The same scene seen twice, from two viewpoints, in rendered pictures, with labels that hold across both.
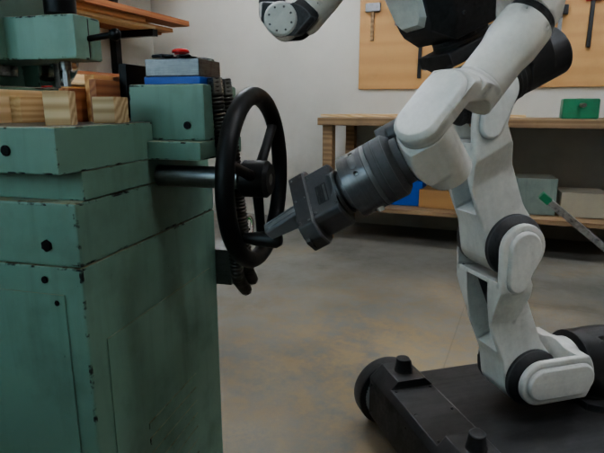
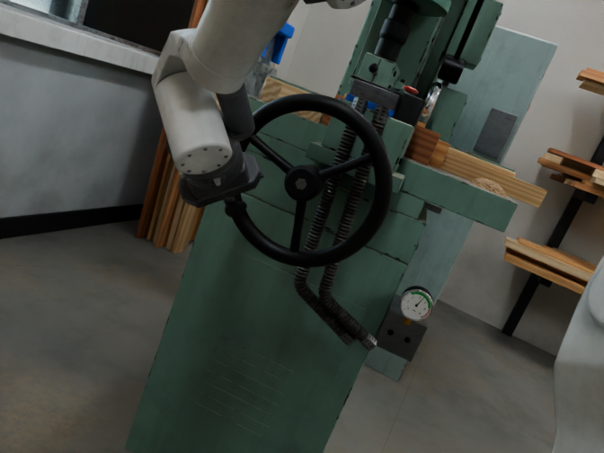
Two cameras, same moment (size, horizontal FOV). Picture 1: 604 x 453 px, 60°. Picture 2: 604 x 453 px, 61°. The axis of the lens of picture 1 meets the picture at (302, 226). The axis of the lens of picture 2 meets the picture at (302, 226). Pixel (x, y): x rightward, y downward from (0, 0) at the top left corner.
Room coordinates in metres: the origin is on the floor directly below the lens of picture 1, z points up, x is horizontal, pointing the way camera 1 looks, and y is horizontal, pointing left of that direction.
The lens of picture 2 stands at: (0.80, -0.76, 0.95)
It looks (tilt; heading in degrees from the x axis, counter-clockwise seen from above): 14 degrees down; 85
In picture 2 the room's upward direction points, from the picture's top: 21 degrees clockwise
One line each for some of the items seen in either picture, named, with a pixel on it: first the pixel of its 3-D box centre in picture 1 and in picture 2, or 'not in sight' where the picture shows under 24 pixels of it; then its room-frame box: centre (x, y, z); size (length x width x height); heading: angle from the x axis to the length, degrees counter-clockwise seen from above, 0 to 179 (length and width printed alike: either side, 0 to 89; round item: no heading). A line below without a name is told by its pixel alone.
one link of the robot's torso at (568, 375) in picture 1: (532, 364); not in sight; (1.23, -0.59, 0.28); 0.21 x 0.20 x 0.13; 105
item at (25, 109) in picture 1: (119, 109); (421, 150); (1.08, 0.37, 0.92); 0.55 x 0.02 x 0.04; 165
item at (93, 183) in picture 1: (104, 167); (336, 168); (0.92, 0.35, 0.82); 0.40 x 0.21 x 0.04; 165
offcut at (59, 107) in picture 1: (60, 108); (270, 92); (0.73, 0.33, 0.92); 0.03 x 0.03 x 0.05; 8
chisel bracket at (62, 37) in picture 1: (54, 44); (377, 81); (0.94, 0.42, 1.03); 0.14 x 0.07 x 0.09; 75
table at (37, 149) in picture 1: (144, 137); (366, 157); (0.96, 0.29, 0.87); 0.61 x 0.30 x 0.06; 165
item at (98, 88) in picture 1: (133, 101); (381, 128); (0.97, 0.30, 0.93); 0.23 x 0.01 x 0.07; 165
